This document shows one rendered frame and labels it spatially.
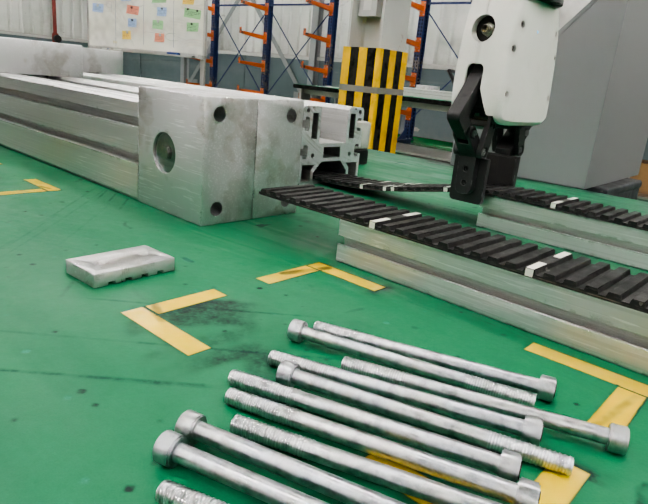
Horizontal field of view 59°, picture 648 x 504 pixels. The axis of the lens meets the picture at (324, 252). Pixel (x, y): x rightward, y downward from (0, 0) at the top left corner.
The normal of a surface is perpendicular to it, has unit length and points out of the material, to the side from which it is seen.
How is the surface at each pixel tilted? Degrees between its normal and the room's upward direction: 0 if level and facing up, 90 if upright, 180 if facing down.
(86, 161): 90
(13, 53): 90
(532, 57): 90
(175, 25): 90
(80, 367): 0
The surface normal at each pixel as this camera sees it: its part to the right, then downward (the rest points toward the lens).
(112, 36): -0.38, 0.24
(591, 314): -0.68, 0.15
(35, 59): 0.73, 0.26
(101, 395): 0.09, -0.95
